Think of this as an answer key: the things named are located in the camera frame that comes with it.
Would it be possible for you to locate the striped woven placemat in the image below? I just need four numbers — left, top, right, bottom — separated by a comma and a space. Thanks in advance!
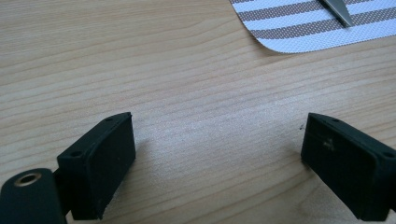
229, 0, 396, 54

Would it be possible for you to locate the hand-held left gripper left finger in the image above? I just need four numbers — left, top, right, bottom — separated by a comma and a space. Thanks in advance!
56, 111, 137, 221

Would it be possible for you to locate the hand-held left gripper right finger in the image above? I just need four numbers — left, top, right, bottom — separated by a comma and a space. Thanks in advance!
300, 112, 396, 222

